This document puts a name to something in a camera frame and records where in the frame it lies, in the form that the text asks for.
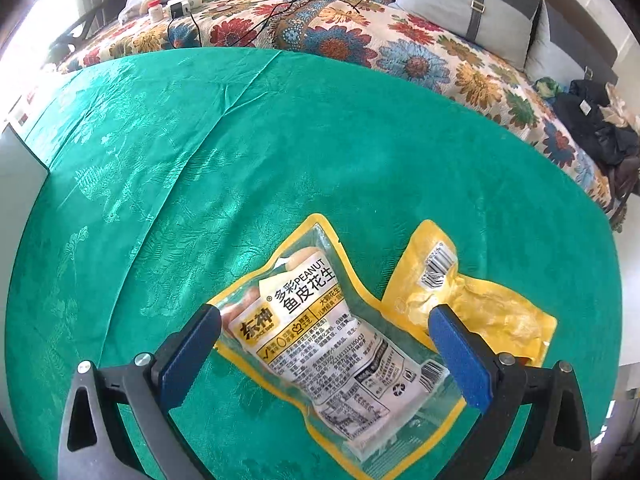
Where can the small white bottle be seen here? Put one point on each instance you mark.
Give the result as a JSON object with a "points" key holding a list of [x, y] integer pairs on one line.
{"points": [[156, 13]]}

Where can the yellow vacuum snack pouch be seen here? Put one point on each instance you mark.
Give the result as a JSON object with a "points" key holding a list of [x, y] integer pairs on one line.
{"points": [[427, 275]]}

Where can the white cardboard box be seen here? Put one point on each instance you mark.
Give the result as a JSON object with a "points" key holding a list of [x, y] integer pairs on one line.
{"points": [[22, 175]]}

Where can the clear yellow-edged peanut bag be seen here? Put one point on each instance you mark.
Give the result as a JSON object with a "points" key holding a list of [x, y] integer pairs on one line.
{"points": [[305, 328]]}

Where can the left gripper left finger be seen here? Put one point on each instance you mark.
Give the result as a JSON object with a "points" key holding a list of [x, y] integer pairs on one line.
{"points": [[94, 442]]}

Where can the black bag pile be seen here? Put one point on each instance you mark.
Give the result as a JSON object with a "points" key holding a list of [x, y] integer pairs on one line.
{"points": [[599, 120]]}

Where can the green tablecloth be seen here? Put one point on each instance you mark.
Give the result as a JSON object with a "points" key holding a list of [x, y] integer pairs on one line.
{"points": [[174, 173]]}

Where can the white power strip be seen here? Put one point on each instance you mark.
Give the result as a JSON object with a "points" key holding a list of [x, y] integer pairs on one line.
{"points": [[180, 8]]}

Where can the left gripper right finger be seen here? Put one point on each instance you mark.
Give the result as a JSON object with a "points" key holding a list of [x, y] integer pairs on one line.
{"points": [[554, 442]]}

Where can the grey pillow far right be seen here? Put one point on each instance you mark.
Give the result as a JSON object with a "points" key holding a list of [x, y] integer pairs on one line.
{"points": [[560, 52]]}

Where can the floral bed cover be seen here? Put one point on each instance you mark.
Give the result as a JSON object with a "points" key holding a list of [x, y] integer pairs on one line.
{"points": [[373, 34]]}

